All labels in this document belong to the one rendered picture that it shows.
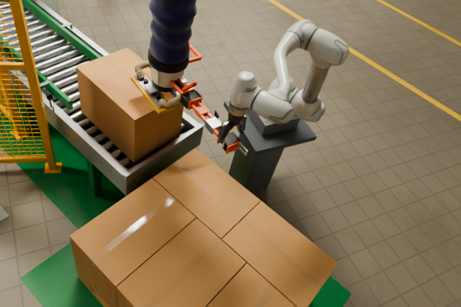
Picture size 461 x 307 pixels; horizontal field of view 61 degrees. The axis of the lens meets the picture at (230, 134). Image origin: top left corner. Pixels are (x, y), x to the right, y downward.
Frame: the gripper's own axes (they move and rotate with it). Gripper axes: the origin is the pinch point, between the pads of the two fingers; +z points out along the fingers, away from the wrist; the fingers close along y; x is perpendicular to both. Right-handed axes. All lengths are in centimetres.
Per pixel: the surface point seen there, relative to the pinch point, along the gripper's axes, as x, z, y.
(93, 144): -77, 60, 41
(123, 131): -65, 44, 26
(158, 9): -55, -43, 12
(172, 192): -23, 65, 13
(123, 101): -71, 25, 23
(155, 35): -58, -27, 11
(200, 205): -6, 65, 3
